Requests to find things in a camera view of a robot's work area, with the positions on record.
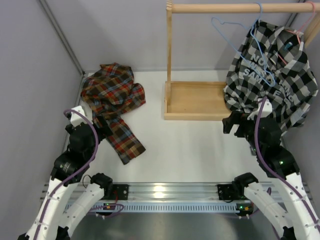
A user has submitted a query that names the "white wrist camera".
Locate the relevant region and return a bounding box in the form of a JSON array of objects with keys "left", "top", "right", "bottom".
[
  {"left": 247, "top": 98, "right": 273, "bottom": 120},
  {"left": 70, "top": 105, "right": 90, "bottom": 127}
]

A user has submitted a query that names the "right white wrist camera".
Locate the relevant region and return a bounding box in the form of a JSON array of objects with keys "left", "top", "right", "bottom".
[{"left": 247, "top": 98, "right": 273, "bottom": 120}]

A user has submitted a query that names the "red brown plaid shirt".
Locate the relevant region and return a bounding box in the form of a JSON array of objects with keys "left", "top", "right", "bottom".
[{"left": 80, "top": 62, "right": 146, "bottom": 165}]

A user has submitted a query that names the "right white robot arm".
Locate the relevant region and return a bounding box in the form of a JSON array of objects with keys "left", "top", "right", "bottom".
[{"left": 222, "top": 111, "right": 320, "bottom": 240}]

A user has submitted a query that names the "aluminium frame post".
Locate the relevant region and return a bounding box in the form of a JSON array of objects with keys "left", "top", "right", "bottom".
[{"left": 36, "top": 0, "right": 85, "bottom": 76}]

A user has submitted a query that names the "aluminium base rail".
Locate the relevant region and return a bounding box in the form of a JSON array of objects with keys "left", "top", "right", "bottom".
[{"left": 41, "top": 181, "right": 313, "bottom": 202}]

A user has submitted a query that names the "wooden clothes rack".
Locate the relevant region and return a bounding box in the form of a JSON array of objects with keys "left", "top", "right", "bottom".
[{"left": 164, "top": 0, "right": 320, "bottom": 121}]

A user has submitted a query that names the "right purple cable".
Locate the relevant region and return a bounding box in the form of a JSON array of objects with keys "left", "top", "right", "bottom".
[{"left": 254, "top": 96, "right": 320, "bottom": 227}]

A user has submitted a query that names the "pink wire hanger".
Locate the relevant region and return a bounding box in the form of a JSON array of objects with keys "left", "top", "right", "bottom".
[{"left": 274, "top": 1, "right": 320, "bottom": 72}]

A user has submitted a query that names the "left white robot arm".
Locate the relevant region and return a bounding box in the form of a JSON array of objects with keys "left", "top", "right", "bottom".
[{"left": 18, "top": 116, "right": 113, "bottom": 240}]

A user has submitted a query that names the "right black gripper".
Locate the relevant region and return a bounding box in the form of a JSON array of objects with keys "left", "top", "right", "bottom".
[{"left": 221, "top": 110, "right": 264, "bottom": 154}]

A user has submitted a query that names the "perforated cable duct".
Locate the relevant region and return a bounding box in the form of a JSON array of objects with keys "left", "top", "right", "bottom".
[{"left": 62, "top": 201, "right": 253, "bottom": 214}]

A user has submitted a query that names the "blue wire hanger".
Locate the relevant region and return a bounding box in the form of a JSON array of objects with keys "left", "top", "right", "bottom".
[{"left": 211, "top": 3, "right": 277, "bottom": 87}]

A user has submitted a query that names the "black white checkered shirt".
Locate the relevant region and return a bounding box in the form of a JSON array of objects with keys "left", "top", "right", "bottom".
[{"left": 223, "top": 20, "right": 318, "bottom": 133}]

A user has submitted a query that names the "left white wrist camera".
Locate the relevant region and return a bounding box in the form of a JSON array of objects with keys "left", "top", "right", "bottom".
[{"left": 70, "top": 105, "right": 90, "bottom": 127}]

